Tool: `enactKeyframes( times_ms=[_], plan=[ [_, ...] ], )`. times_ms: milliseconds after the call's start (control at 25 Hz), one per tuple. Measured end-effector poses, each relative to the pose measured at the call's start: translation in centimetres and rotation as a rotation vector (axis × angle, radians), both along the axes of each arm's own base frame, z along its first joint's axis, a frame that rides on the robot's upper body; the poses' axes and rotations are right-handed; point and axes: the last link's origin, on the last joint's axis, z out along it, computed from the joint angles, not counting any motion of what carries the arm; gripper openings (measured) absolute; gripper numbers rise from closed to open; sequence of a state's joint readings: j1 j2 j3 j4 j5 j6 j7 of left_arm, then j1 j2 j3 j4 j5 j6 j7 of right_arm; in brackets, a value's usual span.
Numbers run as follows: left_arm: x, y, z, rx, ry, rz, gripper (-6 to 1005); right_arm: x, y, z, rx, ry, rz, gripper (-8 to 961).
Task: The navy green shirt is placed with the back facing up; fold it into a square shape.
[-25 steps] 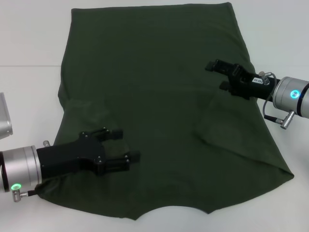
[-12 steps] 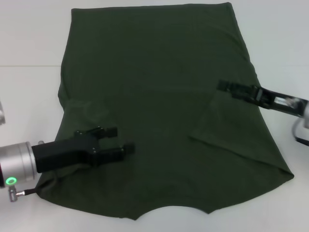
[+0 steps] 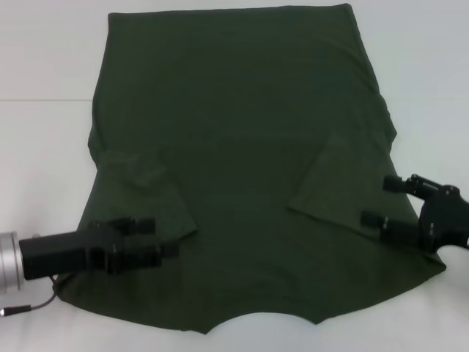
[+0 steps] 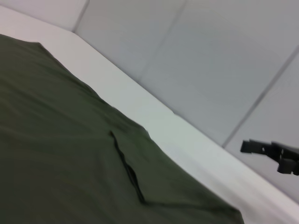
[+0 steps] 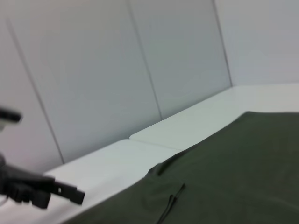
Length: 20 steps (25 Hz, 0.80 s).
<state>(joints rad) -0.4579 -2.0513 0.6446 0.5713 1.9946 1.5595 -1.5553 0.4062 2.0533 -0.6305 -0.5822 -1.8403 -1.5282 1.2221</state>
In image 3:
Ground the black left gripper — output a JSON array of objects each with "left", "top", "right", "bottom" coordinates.
[{"left": 18, "top": 218, "right": 180, "bottom": 282}]

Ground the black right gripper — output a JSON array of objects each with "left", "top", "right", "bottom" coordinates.
[{"left": 360, "top": 175, "right": 469, "bottom": 254}]

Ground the dark green t-shirt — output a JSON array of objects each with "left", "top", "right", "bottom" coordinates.
[{"left": 54, "top": 2, "right": 448, "bottom": 335}]

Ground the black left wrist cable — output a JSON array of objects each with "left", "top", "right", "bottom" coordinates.
[{"left": 0, "top": 274, "right": 59, "bottom": 317}]

